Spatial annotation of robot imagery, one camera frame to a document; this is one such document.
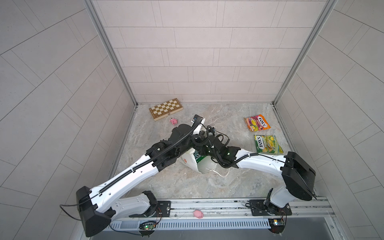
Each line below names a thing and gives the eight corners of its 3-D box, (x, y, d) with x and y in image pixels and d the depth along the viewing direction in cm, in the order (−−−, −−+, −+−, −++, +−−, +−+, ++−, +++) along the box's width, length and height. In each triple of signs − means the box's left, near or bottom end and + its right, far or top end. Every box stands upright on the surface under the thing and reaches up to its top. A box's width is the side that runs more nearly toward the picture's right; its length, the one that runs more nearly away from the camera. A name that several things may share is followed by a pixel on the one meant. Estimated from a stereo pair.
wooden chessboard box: (154, 121, 107) (153, 119, 105) (149, 110, 113) (148, 108, 111) (183, 109, 114) (183, 107, 112) (176, 100, 121) (176, 97, 119)
